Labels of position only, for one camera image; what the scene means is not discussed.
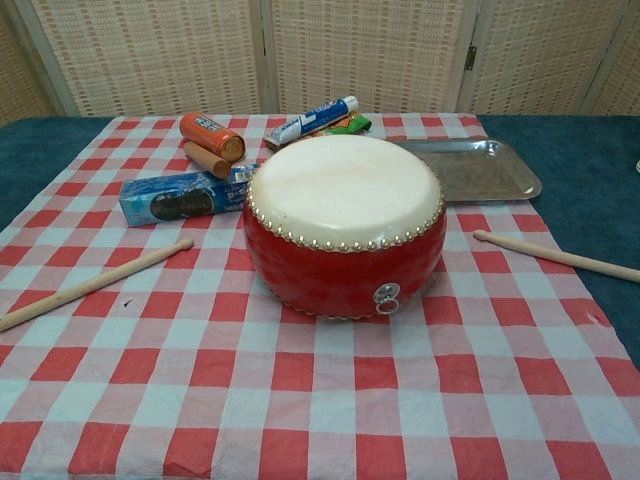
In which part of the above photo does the wooden drumstick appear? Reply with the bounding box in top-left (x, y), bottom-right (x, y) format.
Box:
top-left (0, 238), bottom-right (195, 333)
top-left (472, 229), bottom-right (640, 284)

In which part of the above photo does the red drum with white skin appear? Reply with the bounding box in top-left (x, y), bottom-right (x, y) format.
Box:
top-left (241, 134), bottom-right (448, 322)

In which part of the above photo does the metal tray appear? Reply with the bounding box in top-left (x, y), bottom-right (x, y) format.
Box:
top-left (392, 138), bottom-right (544, 203)

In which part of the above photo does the blue white toothpaste tube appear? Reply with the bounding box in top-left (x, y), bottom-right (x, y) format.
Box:
top-left (263, 95), bottom-right (361, 150)

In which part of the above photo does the green orange snack packet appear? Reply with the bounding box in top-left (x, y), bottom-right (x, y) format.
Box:
top-left (319, 112), bottom-right (374, 137)

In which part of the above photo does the brown sausage stick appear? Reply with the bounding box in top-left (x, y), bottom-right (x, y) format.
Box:
top-left (182, 141), bottom-right (234, 179)

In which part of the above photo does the orange cracker tube pack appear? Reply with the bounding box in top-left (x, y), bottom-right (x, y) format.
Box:
top-left (179, 111), bottom-right (246, 162)

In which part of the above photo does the blue cookie box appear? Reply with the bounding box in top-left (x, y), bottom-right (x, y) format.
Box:
top-left (119, 162), bottom-right (262, 229)

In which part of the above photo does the red white checkered cloth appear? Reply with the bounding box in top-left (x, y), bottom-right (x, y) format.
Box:
top-left (0, 113), bottom-right (640, 480)

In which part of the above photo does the woven folding screen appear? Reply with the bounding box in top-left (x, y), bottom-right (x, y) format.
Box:
top-left (0, 0), bottom-right (640, 129)

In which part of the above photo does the teal table cover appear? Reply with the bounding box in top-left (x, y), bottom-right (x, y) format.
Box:
top-left (0, 114), bottom-right (640, 371)

